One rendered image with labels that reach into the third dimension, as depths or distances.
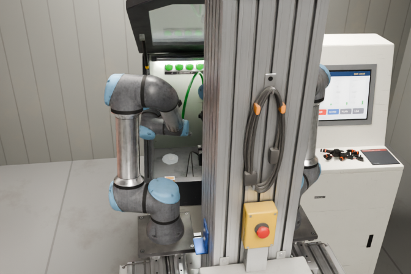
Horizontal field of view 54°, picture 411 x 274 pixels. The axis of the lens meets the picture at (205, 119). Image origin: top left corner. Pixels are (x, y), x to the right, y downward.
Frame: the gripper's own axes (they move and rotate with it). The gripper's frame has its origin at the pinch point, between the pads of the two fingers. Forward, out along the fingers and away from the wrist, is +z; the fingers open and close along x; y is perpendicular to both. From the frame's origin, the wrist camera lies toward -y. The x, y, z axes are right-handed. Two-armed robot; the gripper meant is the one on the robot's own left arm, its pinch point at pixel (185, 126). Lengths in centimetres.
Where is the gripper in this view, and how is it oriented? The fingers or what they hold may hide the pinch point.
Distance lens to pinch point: 210.7
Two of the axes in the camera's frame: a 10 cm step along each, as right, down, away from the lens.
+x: 8.5, 0.4, -5.2
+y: -2.4, 9.2, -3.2
